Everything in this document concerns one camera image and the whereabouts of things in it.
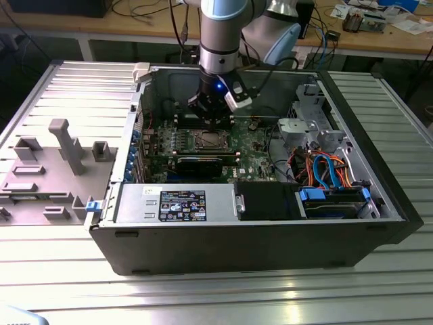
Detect silver square CPU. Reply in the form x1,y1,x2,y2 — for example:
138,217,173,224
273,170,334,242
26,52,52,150
201,134,226,149

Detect metal socket cover frame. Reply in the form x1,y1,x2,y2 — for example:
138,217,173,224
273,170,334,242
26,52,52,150
194,131,231,152

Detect CPU socket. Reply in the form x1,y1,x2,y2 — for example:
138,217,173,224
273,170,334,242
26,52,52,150
191,129,234,154

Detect blue expansion slot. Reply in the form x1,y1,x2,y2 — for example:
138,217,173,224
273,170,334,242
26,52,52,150
167,175,224,183

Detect black graphics card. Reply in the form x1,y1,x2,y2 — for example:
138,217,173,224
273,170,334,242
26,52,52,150
175,156,224,177

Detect green motherboard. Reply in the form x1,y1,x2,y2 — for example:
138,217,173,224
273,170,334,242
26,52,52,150
143,114,277,186

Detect beige case latch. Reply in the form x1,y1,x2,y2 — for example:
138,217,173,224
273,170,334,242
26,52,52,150
133,62,153,84

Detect silver metal drive cage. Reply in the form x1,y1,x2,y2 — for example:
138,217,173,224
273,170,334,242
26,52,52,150
277,83,352,160

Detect wooden desk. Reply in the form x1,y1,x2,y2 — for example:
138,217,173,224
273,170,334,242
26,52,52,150
0,0,433,62

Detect black drive bay box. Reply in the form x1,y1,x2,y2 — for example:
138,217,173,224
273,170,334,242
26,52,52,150
235,181,302,221

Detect silver power supply unit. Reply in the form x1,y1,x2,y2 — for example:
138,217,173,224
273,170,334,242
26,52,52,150
114,183,237,224

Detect black upright box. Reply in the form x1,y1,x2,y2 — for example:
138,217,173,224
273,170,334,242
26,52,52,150
297,0,316,40

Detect hard disk in blue carrier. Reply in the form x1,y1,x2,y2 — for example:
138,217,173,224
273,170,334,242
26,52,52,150
294,188,371,220

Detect black open PC case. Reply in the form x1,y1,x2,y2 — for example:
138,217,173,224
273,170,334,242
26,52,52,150
83,62,426,277

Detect copper wound transformer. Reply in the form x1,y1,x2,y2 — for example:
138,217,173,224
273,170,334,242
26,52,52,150
341,9,365,33

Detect large black box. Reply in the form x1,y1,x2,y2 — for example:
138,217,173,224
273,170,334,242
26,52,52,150
6,0,109,18

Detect grey plastic parts rack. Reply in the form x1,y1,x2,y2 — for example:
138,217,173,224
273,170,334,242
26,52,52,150
0,118,119,226

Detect small metal electronic device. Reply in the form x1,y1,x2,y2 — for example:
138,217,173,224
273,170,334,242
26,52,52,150
363,12,387,34

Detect white papers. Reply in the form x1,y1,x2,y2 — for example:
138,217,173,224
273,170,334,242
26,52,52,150
392,18,433,35

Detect blue box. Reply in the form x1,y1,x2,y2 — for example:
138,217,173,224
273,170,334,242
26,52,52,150
378,0,420,11

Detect pale grey device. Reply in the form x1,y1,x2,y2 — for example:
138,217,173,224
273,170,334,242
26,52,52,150
0,304,47,325

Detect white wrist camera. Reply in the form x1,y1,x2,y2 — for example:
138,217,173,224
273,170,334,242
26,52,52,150
223,79,255,111

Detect grey hanging cable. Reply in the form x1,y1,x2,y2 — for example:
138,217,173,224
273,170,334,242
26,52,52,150
168,0,191,66

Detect black curved cable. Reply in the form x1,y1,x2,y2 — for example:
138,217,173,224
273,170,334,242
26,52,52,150
266,123,295,184

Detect blue flat wire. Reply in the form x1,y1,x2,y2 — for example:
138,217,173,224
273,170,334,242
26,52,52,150
311,154,343,190

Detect orange wire bundle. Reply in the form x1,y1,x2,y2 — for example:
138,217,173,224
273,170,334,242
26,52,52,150
290,148,356,189

